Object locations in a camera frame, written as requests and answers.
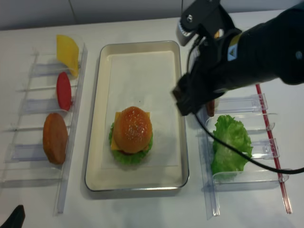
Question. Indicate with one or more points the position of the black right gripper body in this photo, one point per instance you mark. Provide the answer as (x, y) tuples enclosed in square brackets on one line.
[(197, 86)]

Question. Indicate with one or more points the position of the burger bun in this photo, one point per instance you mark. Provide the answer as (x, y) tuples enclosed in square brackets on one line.
[(133, 129)]

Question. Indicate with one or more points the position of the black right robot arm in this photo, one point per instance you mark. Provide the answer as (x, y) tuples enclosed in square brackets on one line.
[(229, 58)]

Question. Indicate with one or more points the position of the brown meat patty in rack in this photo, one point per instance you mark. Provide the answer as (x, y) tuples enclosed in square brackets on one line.
[(210, 107)]

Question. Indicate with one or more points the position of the green lettuce leaf in rack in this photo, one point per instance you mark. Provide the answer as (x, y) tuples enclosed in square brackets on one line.
[(233, 133)]

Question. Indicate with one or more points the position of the burger meat patty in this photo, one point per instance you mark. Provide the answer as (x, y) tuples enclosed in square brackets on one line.
[(125, 153)]

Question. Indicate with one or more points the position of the burger lettuce leaf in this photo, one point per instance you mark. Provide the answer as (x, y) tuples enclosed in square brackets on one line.
[(128, 158)]

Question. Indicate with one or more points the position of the yellow cheese slice in rack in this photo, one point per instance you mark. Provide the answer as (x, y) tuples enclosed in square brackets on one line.
[(67, 53)]

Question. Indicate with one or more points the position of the red tomato slice in rack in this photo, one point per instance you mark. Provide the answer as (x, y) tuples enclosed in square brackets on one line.
[(63, 89)]

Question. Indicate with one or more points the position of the bun half in right rack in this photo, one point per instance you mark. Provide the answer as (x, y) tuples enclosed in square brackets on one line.
[(216, 34)]

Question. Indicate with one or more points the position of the white tray liner paper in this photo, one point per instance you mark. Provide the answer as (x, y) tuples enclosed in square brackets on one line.
[(145, 80)]

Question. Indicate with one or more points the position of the cream metal tray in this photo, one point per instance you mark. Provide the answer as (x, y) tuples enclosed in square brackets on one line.
[(131, 132)]

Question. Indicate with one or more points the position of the clear right acrylic rack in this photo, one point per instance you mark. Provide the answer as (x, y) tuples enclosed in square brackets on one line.
[(248, 110)]

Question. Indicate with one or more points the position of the clear acrylic rack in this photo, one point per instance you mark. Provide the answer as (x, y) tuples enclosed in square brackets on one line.
[(248, 110), (28, 79)]

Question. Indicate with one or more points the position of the brown bun in left rack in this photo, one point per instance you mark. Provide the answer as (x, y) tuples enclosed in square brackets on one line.
[(55, 137)]

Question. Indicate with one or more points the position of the clear left acrylic rack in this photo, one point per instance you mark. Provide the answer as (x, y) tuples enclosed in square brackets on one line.
[(28, 79)]

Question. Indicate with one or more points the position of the black left gripper tip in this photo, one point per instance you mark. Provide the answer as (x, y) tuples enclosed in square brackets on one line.
[(16, 219)]

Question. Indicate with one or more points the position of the red rack rail strip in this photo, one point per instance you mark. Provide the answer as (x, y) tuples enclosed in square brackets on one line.
[(286, 200)]

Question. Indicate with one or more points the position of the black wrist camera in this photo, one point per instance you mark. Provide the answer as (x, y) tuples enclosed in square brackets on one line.
[(204, 18)]

